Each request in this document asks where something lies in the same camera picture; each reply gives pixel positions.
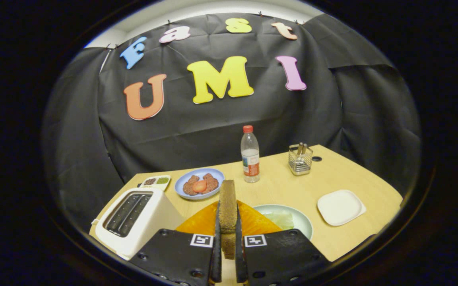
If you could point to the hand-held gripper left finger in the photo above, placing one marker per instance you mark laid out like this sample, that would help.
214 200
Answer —
216 262

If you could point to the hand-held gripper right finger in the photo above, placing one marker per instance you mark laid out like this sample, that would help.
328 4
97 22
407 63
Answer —
240 258

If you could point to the brown bread slice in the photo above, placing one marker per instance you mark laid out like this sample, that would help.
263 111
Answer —
228 206

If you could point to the green lettuce leaf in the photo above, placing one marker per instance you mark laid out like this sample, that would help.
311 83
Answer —
280 219

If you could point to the pale green round plate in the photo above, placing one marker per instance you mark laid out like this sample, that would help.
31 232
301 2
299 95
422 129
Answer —
302 222

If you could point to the white toaster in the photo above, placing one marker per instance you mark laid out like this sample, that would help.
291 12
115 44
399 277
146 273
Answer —
153 222

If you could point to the blue plate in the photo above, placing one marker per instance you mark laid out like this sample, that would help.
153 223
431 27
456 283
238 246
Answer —
181 193

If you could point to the red tomato slice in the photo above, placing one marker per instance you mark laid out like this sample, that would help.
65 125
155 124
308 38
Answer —
199 186

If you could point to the brown meat patty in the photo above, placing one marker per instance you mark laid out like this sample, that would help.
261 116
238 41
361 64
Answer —
212 182
189 187

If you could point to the clear water bottle red cap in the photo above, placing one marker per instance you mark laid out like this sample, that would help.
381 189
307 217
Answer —
250 159

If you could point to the white condiment tray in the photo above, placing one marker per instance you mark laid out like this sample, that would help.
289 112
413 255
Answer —
155 181

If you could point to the white square plate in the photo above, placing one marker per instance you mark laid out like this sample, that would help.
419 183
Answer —
340 207

